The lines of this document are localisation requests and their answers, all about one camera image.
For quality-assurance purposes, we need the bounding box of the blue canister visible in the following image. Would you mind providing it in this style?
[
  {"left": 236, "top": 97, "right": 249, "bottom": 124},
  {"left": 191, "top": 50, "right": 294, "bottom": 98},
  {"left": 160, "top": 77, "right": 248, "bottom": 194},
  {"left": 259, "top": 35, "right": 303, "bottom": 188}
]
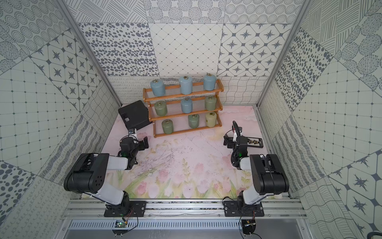
[
  {"left": 181, "top": 98, "right": 193, "bottom": 114},
  {"left": 150, "top": 79, "right": 166, "bottom": 97},
  {"left": 179, "top": 76, "right": 193, "bottom": 95},
  {"left": 204, "top": 73, "right": 217, "bottom": 91}
]

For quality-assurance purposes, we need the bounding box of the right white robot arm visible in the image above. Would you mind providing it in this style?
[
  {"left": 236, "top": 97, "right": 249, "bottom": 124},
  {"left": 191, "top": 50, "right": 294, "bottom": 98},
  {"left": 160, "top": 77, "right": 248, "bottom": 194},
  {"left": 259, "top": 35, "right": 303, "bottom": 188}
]
[{"left": 223, "top": 135, "right": 289, "bottom": 209}]

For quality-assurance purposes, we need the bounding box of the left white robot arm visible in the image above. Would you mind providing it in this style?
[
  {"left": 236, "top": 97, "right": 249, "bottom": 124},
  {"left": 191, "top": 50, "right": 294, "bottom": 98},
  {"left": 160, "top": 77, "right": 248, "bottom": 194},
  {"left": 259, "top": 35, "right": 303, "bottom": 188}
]
[{"left": 63, "top": 135, "right": 149, "bottom": 210}]

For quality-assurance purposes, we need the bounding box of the wooden three-tier shelf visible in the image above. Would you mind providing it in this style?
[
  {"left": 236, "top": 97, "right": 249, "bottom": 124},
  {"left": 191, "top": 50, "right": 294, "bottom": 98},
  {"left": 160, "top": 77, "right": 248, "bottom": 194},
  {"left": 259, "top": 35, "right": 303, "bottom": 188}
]
[{"left": 143, "top": 79, "right": 224, "bottom": 138}]

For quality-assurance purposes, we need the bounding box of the black terminal board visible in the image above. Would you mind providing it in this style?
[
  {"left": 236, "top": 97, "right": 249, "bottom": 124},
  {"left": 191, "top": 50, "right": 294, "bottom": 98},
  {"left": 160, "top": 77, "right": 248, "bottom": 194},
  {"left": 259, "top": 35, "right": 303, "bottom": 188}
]
[{"left": 247, "top": 137, "right": 264, "bottom": 148}]

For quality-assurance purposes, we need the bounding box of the green canister bottom left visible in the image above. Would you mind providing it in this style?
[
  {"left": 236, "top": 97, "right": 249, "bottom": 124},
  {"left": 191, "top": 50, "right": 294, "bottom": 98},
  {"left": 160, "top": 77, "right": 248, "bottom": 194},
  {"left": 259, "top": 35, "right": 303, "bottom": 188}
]
[{"left": 162, "top": 119, "right": 174, "bottom": 134}]

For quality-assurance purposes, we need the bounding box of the green canister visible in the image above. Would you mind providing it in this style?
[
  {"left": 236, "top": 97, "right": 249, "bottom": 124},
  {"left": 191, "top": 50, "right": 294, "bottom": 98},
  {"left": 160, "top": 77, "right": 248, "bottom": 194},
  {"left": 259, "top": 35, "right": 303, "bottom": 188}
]
[
  {"left": 162, "top": 119, "right": 174, "bottom": 134},
  {"left": 205, "top": 96, "right": 217, "bottom": 111},
  {"left": 154, "top": 101, "right": 168, "bottom": 117},
  {"left": 188, "top": 114, "right": 200, "bottom": 128}
]

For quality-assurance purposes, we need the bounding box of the black plastic case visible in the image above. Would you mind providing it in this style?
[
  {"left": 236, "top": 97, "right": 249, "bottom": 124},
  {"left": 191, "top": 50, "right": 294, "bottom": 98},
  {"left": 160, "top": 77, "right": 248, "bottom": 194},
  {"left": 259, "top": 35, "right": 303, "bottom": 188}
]
[{"left": 118, "top": 100, "right": 152, "bottom": 130}]

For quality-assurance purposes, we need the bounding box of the green canister middle left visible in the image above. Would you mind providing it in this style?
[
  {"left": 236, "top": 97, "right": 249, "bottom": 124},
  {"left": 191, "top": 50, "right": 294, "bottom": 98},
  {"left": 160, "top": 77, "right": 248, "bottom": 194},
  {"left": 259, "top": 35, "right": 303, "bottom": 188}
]
[{"left": 154, "top": 101, "right": 168, "bottom": 117}]

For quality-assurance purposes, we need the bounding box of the pale yellow canister bottom right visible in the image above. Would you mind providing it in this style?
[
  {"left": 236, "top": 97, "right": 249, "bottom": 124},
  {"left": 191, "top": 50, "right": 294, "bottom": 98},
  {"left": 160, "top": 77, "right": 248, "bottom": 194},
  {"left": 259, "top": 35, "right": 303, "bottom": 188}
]
[{"left": 206, "top": 112, "right": 217, "bottom": 127}]

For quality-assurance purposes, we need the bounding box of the floral pink table mat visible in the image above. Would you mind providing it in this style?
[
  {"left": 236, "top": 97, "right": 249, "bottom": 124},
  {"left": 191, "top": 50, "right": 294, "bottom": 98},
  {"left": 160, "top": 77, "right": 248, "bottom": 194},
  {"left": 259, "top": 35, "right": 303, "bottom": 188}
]
[{"left": 106, "top": 106, "right": 262, "bottom": 199}]

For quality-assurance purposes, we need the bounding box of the green canister bottom centre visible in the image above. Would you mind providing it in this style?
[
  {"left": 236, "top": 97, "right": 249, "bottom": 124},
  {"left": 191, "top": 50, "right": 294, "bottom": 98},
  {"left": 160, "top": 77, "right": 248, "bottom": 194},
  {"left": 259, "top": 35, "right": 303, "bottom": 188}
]
[{"left": 188, "top": 114, "right": 200, "bottom": 128}]

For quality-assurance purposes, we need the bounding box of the green canister middle right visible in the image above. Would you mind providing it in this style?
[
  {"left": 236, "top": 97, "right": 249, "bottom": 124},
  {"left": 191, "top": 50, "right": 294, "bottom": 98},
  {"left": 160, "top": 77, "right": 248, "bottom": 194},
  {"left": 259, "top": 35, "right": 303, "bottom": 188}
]
[{"left": 205, "top": 96, "right": 217, "bottom": 111}]

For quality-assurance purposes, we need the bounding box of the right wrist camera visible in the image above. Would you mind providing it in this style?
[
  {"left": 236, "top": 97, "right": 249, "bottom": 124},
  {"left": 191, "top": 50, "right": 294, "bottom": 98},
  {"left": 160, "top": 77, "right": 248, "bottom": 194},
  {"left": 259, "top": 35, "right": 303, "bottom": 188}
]
[{"left": 232, "top": 121, "right": 242, "bottom": 142}]

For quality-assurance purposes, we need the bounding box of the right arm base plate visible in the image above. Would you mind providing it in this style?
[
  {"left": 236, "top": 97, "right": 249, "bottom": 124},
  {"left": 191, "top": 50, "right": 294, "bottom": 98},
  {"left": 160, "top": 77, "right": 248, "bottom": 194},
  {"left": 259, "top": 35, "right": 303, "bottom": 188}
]
[{"left": 222, "top": 200, "right": 265, "bottom": 218}]

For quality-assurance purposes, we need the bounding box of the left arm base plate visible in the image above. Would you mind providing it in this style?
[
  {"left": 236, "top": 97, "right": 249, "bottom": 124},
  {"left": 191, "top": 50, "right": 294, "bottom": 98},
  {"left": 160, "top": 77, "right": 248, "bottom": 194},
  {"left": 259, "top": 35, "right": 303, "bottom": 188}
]
[{"left": 103, "top": 201, "right": 147, "bottom": 218}]

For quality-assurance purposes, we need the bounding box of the aluminium mounting rail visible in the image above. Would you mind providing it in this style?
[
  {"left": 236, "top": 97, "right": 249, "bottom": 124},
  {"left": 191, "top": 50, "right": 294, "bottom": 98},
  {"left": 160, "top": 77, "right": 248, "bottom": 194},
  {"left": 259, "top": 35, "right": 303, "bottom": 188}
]
[{"left": 62, "top": 198, "right": 307, "bottom": 220}]

